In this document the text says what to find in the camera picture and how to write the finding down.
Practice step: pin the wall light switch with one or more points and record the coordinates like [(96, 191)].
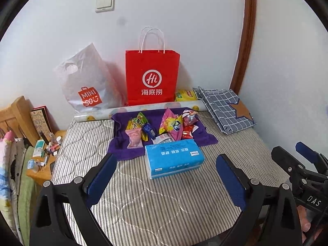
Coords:
[(104, 6)]

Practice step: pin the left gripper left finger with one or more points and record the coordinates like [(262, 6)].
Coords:
[(50, 225)]

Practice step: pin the colourful striped pillow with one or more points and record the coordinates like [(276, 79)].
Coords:
[(6, 205)]

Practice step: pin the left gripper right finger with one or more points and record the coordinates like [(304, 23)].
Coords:
[(281, 225)]

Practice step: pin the pink yellow snack bag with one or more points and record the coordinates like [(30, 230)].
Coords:
[(171, 123)]

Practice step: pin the yellow snack packet behind roll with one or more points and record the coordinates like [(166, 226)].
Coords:
[(183, 95)]

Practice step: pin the wooden nightstand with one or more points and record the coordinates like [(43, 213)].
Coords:
[(44, 172)]

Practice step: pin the purple towel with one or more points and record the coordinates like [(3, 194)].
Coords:
[(118, 145)]

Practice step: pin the white patterned paper roll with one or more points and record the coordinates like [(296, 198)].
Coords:
[(103, 114)]

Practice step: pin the brown wooden door frame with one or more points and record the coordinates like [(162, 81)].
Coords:
[(245, 46)]

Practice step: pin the grey plaid folded cloth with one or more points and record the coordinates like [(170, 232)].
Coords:
[(226, 109)]

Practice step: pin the blue tissue pack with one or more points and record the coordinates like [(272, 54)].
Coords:
[(166, 159)]

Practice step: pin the framed picture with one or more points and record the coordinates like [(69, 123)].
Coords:
[(41, 123)]

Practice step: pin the red small snack packet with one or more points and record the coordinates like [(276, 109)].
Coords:
[(188, 130)]

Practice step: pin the striped mattress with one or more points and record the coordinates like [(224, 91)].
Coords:
[(186, 208)]

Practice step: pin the dark blue snack packet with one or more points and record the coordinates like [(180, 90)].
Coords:
[(149, 130)]

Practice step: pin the green snack packet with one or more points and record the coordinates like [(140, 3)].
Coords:
[(139, 119)]

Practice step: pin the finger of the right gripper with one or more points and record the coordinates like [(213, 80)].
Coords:
[(317, 159), (288, 163)]

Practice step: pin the strawberry drink pouch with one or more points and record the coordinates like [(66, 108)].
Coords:
[(163, 138)]

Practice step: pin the pink panda snack bag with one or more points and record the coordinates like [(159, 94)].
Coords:
[(189, 117)]

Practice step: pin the white Miniso plastic bag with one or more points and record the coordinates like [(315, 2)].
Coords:
[(86, 82)]

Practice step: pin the red Haidilao paper bag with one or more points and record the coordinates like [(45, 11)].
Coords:
[(151, 74)]

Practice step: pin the yellow snack packet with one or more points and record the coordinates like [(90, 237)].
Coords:
[(144, 136), (183, 95)]

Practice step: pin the pink candy-shaped packet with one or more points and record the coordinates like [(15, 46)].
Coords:
[(134, 136)]

